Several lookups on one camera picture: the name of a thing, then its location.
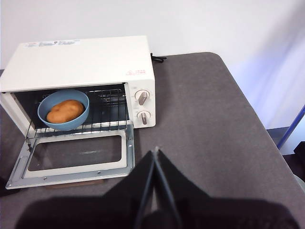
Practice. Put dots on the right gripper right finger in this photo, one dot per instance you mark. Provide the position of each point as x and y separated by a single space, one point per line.
214 212

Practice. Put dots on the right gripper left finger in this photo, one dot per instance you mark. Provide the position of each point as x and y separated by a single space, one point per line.
95 212

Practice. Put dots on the blue ribbed bowl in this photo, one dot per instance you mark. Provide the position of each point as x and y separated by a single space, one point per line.
81 119

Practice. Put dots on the brown potato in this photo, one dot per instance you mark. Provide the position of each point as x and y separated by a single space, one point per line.
65 111

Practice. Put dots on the white beige oven knob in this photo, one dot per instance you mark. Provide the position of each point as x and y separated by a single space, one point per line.
143 117
142 97

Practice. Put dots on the white Toshiba toaster oven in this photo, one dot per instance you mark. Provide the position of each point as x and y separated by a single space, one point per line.
83 64

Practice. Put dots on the blue metal pole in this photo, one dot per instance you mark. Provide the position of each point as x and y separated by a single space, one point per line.
290 128

